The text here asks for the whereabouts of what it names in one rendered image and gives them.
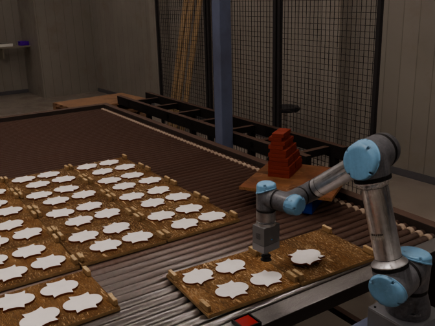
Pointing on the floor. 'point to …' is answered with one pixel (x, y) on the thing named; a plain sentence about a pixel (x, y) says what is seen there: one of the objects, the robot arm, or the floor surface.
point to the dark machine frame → (314, 146)
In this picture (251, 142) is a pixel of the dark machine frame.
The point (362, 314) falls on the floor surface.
